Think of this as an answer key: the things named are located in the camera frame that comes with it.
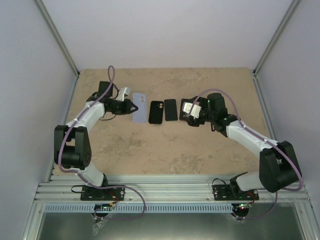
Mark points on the aluminium frame post right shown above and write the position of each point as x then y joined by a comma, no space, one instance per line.
293,6

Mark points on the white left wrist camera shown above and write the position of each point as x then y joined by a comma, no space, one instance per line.
123,93

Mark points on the right controller circuit board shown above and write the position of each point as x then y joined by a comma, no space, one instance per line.
245,205

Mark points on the black phone with white edge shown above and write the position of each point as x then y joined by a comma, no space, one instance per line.
181,112

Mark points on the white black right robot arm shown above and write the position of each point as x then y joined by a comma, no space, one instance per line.
278,164

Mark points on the controller circuit board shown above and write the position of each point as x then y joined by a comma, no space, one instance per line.
105,207
245,205

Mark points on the grey slotted cable duct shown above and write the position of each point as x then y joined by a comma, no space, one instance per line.
137,208

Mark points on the aluminium frame post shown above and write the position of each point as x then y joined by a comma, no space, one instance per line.
56,35
293,6

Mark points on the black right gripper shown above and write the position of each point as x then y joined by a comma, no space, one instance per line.
194,122

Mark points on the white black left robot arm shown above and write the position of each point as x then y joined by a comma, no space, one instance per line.
72,148

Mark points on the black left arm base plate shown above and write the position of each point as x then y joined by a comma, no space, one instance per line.
89,193

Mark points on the lilac phone case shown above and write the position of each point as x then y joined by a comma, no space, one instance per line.
140,116

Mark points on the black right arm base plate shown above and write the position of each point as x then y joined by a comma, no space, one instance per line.
228,192

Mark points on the aluminium frame post left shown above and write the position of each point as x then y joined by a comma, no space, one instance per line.
56,35

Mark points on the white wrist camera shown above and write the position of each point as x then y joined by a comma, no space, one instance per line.
123,93
192,109

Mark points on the clear plastic bag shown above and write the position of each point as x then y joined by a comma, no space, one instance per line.
96,227

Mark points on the left controller circuit board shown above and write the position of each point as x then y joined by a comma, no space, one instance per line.
105,207

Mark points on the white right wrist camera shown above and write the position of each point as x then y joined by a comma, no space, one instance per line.
192,109

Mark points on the black phone case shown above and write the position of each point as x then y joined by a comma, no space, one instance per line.
156,112

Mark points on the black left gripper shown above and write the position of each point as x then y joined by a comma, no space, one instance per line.
128,104

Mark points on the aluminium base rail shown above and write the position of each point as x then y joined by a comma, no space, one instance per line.
188,188

